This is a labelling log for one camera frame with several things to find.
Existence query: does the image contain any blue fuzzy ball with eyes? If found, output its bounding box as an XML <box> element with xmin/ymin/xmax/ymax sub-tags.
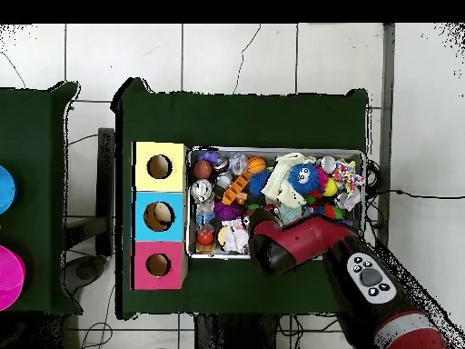
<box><xmin>288</xmin><ymin>162</ymin><xmax>322</xmax><ymax>195</ymax></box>

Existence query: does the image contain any blue spiky ball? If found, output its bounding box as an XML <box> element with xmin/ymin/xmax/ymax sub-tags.
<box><xmin>248</xmin><ymin>168</ymin><xmax>272</xmax><ymax>198</ymax></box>

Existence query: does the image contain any magenta bowl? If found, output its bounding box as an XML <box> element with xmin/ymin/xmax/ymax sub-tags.
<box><xmin>0</xmin><ymin>244</ymin><xmax>26</xmax><ymax>312</ymax></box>

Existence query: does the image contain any clear mesh bin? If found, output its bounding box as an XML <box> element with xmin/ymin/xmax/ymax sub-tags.
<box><xmin>185</xmin><ymin>145</ymin><xmax>367</xmax><ymax>261</ymax></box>

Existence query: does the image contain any brown football toy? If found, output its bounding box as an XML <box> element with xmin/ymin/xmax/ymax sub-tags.
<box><xmin>192</xmin><ymin>159</ymin><xmax>213</xmax><ymax>180</ymax></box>

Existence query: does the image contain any black cable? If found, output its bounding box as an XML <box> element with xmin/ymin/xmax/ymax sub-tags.
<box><xmin>364</xmin><ymin>159</ymin><xmax>465</xmax><ymax>200</ymax></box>

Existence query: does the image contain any purple spiky toy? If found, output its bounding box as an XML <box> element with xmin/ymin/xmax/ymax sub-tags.
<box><xmin>213</xmin><ymin>199</ymin><xmax>242</xmax><ymax>222</ymax></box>

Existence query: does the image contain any blue bowl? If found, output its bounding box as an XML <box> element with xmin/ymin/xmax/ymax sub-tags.
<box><xmin>0</xmin><ymin>165</ymin><xmax>18</xmax><ymax>215</ymax></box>

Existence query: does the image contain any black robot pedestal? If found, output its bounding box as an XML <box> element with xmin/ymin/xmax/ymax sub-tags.
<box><xmin>193</xmin><ymin>313</ymin><xmax>281</xmax><ymax>349</ymax></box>

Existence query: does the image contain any wooden box with three holes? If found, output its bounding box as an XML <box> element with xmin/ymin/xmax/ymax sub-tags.
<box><xmin>130</xmin><ymin>140</ymin><xmax>189</xmax><ymax>291</ymax></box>

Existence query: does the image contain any silver drink can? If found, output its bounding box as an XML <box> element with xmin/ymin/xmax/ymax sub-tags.
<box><xmin>189</xmin><ymin>178</ymin><xmax>214</xmax><ymax>204</ymax></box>

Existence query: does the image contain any dark green tablecloth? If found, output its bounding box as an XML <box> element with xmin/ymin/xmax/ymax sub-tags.
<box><xmin>110</xmin><ymin>77</ymin><xmax>370</xmax><ymax>321</ymax></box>
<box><xmin>0</xmin><ymin>81</ymin><xmax>83</xmax><ymax>315</ymax></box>

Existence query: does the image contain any orange basketball toy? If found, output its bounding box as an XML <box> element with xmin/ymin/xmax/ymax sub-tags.
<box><xmin>246</xmin><ymin>155</ymin><xmax>267</xmax><ymax>175</ymax></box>

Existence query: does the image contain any orange plastic block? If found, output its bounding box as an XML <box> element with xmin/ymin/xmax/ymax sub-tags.
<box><xmin>222</xmin><ymin>170</ymin><xmax>254</xmax><ymax>207</ymax></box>

